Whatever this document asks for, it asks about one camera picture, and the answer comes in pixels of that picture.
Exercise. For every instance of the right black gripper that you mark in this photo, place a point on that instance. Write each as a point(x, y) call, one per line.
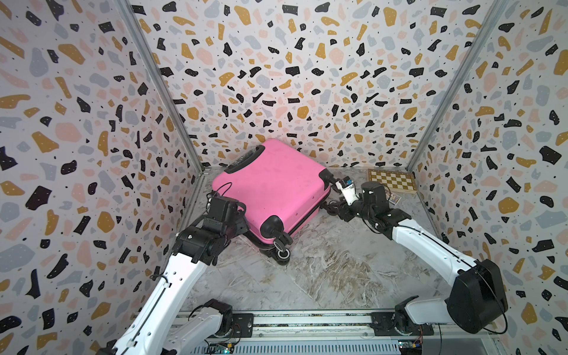
point(343, 207)

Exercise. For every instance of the pink hard-shell suitcase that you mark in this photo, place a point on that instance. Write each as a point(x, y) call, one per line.
point(281, 189)

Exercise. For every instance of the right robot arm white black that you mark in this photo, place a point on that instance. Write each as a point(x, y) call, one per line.
point(477, 295)

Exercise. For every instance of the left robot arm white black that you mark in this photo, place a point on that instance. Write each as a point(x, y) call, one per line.
point(196, 248)

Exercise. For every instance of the purple card box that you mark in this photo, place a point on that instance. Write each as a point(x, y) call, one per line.
point(394, 198)

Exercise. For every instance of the wooden chessboard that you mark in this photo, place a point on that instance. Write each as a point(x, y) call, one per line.
point(400, 182)

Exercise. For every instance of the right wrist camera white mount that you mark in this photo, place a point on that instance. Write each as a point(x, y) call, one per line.
point(347, 188)

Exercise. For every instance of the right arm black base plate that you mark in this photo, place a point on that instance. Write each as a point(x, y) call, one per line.
point(394, 324)

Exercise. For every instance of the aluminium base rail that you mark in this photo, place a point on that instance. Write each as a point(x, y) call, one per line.
point(340, 332)

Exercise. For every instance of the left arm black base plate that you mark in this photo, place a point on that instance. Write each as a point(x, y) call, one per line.
point(237, 326)

